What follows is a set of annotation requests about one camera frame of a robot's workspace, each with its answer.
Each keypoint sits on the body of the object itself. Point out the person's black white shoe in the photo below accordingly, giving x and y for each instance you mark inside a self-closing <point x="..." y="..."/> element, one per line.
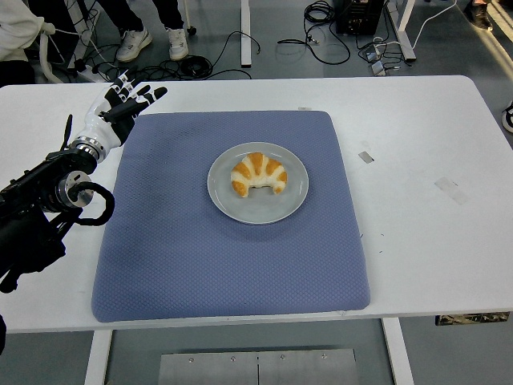
<point x="509" y="118"/>

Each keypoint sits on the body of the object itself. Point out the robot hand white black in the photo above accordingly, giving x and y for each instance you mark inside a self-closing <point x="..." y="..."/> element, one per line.
<point x="98" y="128"/>

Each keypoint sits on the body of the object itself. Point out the white background desk leg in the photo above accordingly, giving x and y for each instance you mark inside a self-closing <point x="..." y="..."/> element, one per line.
<point x="405" y="32"/>
<point x="245" y="32"/>

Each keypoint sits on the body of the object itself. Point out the grey round plate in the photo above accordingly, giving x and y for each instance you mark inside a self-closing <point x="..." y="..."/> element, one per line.
<point x="256" y="210"/>

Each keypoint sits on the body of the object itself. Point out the white chair frame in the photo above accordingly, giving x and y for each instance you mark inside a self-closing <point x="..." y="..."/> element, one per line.
<point x="46" y="64"/>

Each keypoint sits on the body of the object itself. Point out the seated person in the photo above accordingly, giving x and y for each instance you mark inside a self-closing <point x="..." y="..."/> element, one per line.
<point x="16" y="28"/>

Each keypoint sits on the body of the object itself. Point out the white power strip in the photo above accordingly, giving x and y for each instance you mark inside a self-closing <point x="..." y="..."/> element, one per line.
<point x="87" y="72"/>

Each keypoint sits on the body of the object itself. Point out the standing person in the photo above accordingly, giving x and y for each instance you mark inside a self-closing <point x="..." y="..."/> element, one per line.
<point x="132" y="42"/>

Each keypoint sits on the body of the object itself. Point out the person's dark shoe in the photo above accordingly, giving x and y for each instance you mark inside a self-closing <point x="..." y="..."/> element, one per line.
<point x="481" y="18"/>

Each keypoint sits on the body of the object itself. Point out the blue quilted mat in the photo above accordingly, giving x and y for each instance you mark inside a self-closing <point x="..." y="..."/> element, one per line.
<point x="180" y="260"/>

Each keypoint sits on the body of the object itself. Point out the black equipment box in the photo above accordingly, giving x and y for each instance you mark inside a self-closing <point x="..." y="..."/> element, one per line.
<point x="358" y="16"/>

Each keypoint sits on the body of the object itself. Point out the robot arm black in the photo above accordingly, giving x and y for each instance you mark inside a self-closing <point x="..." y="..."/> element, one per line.
<point x="32" y="180"/>

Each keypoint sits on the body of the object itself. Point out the white table leg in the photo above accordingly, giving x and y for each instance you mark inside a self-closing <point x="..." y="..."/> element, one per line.
<point x="98" y="357"/>
<point x="398" y="353"/>

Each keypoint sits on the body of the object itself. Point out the croissant bread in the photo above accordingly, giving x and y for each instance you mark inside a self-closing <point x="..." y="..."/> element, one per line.
<point x="260" y="166"/>

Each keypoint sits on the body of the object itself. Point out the small grey tape piece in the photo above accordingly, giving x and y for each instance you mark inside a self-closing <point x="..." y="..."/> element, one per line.
<point x="366" y="157"/>

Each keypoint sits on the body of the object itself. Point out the large clear tape piece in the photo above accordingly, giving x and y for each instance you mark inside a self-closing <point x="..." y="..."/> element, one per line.
<point x="451" y="190"/>

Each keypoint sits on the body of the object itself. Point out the grey power adapter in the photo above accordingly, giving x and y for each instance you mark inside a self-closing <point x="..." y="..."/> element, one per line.
<point x="378" y="69"/>

